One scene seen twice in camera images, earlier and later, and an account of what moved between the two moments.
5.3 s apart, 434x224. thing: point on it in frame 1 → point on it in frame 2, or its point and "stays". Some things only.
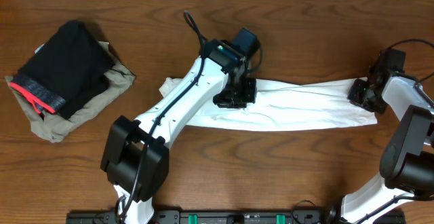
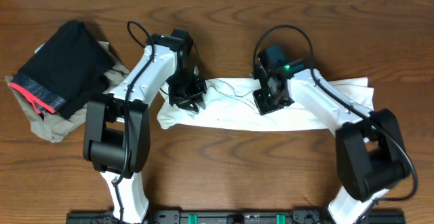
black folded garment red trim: (68, 72) stays
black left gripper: (234, 97) → (186, 98)
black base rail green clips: (238, 217) stays
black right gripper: (353, 96) → (262, 106)
